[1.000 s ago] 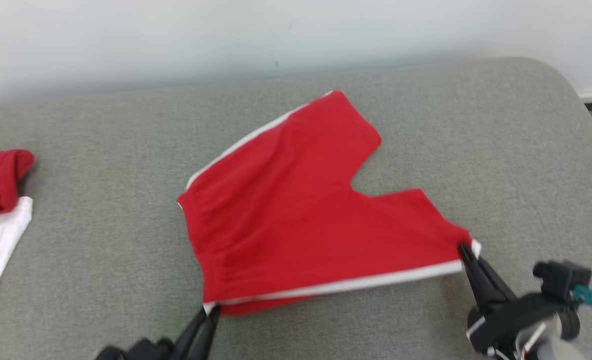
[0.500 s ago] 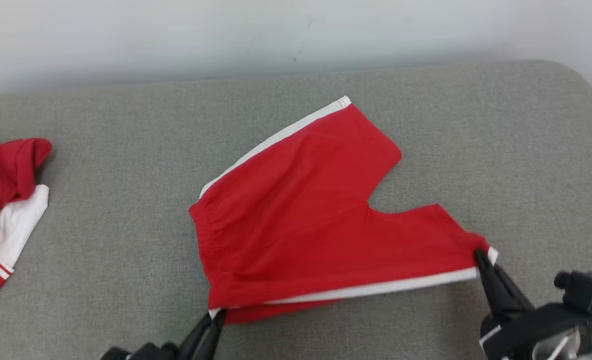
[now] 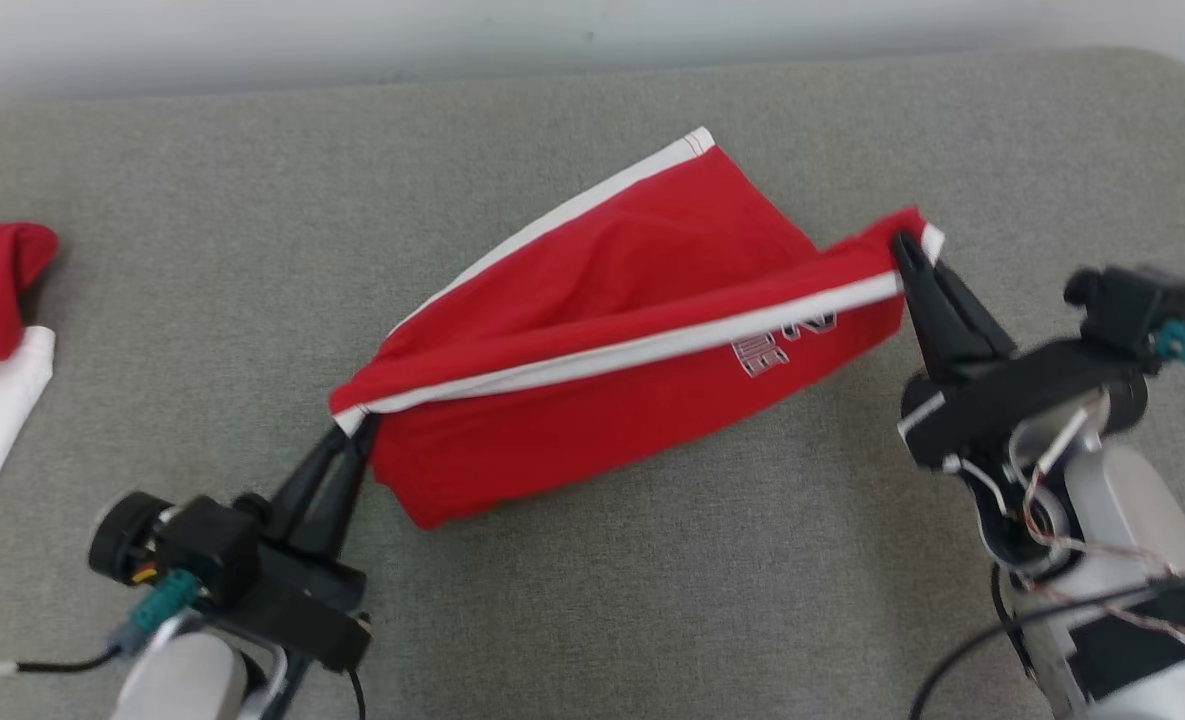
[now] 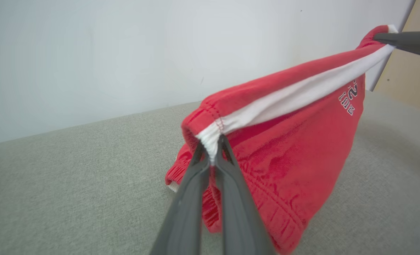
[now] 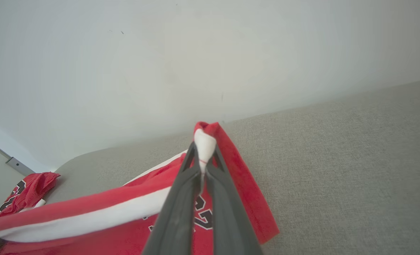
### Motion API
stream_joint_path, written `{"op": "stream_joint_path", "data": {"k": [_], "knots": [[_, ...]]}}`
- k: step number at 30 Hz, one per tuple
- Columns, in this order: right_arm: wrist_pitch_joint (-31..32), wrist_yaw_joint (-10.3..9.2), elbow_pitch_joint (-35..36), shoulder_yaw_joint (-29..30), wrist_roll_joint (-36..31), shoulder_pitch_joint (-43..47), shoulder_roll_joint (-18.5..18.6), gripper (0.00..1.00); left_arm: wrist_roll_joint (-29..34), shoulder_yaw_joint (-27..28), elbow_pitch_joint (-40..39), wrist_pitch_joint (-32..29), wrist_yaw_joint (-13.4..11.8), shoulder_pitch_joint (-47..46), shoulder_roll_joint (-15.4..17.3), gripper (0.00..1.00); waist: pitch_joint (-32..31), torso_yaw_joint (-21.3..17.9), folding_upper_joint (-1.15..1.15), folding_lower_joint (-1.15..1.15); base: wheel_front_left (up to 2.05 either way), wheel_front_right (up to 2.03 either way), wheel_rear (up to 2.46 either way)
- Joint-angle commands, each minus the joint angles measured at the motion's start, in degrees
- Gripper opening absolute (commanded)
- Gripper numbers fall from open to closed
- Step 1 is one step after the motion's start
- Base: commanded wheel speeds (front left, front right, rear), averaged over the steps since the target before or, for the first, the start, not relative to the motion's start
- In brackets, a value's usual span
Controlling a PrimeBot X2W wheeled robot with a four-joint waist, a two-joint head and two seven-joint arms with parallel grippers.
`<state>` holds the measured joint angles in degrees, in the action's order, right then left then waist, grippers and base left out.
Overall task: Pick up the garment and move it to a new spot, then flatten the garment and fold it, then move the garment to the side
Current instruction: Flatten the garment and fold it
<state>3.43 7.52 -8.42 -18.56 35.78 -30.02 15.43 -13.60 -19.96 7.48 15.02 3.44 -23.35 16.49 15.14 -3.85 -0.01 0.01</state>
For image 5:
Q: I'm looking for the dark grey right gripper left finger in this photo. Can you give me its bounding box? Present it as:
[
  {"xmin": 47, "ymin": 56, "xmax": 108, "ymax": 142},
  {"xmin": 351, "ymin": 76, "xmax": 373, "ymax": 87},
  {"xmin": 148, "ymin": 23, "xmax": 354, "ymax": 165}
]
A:
[{"xmin": 142, "ymin": 142, "xmax": 203, "ymax": 255}]

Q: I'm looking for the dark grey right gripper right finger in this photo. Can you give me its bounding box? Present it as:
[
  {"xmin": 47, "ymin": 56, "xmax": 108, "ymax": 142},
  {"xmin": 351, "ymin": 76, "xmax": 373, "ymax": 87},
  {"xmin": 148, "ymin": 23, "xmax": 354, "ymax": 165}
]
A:
[{"xmin": 205, "ymin": 144, "xmax": 263, "ymax": 255}]

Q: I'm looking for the red jersey with white trim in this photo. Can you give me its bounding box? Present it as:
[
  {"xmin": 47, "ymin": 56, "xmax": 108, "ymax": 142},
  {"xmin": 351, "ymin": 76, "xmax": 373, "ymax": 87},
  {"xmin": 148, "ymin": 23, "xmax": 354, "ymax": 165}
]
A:
[{"xmin": 0, "ymin": 121, "xmax": 280, "ymax": 255}]

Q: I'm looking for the red jersey with black number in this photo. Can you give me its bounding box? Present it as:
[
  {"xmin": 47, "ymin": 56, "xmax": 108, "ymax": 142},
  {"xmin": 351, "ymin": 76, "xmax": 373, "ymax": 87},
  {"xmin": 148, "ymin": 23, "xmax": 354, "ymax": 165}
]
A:
[{"xmin": 0, "ymin": 172, "xmax": 61, "ymax": 226}]

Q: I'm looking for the grey fabric sofa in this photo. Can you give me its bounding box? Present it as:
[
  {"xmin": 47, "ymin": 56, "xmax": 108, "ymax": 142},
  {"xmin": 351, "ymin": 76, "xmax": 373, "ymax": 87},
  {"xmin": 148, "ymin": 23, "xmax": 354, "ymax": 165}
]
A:
[{"xmin": 41, "ymin": 79, "xmax": 420, "ymax": 255}]

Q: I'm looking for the grey metal rail bracket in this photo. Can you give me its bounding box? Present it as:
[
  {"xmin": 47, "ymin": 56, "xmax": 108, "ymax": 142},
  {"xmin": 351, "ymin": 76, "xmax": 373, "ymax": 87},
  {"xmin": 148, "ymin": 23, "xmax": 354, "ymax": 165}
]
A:
[{"xmin": 0, "ymin": 136, "xmax": 37, "ymax": 176}]

